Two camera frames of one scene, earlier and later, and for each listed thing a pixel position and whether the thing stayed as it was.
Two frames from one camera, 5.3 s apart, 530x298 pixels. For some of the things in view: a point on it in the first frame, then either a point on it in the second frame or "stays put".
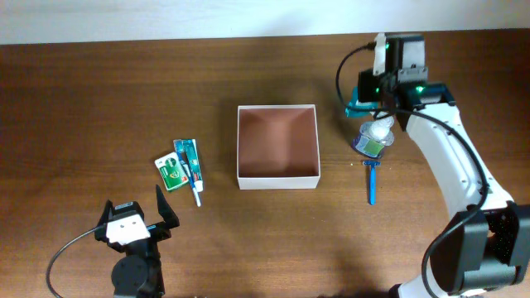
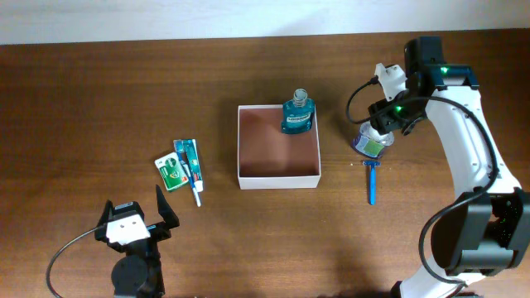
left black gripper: (161, 230) stays put
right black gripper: (366, 89) → (384, 118)
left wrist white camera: (125, 229) stays put
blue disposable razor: (373, 179) stays put
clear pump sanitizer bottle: (374, 136) stays put
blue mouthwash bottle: (358, 109) → (297, 112)
